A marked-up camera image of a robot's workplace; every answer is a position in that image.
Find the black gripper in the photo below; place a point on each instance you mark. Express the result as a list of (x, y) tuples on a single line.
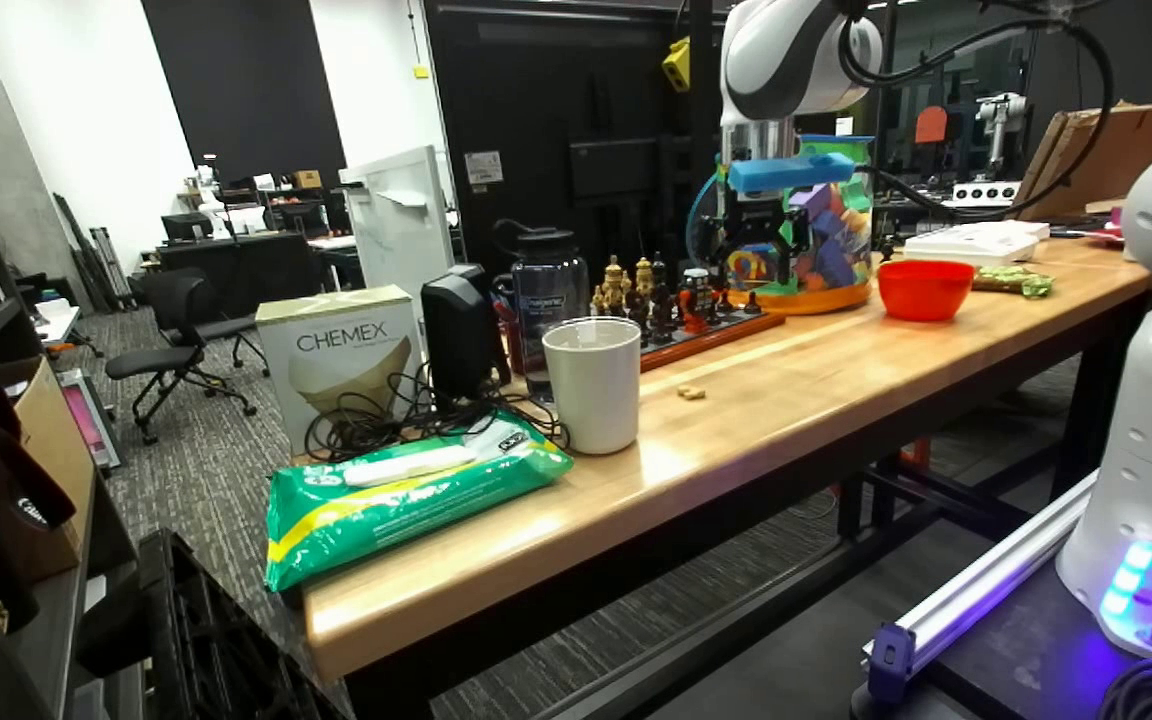
[(760, 223)]

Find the small tan wood block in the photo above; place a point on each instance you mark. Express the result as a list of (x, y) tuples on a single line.
[(694, 392)]

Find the clear tub of foam blocks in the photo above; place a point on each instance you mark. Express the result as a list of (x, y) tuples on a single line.
[(835, 246)]

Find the wooden chess board with pieces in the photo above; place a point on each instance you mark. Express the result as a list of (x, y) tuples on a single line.
[(703, 337)]

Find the red plastic bowl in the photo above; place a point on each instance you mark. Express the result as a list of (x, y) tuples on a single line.
[(927, 289)]

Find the white paper cup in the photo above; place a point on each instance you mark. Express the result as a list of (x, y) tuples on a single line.
[(592, 392)]

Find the white flat box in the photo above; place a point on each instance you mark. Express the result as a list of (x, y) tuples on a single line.
[(977, 243)]

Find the yellow triangular tag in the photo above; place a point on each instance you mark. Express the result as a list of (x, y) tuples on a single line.
[(679, 64)]

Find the brown wooden board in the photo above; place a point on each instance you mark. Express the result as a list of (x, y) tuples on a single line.
[(1111, 152)]

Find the white cabinet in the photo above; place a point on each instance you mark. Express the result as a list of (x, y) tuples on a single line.
[(402, 227)]

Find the green wipes pack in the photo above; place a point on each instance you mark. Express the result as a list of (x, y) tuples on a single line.
[(402, 500)]

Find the white Chemex box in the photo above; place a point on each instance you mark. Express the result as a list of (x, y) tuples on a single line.
[(338, 353)]

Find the dark office desk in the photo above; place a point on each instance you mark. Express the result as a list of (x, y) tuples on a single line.
[(249, 266)]

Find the black office chair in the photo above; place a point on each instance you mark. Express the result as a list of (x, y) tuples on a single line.
[(181, 334)]

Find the black plastic crate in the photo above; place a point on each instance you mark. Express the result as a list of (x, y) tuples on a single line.
[(217, 647)]

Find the open cardboard box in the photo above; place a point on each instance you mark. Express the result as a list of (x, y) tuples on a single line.
[(51, 467)]

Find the black table frame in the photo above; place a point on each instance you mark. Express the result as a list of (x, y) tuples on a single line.
[(737, 546)]

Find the aluminium rail with blue bracket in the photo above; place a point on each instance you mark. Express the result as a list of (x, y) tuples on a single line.
[(977, 595)]

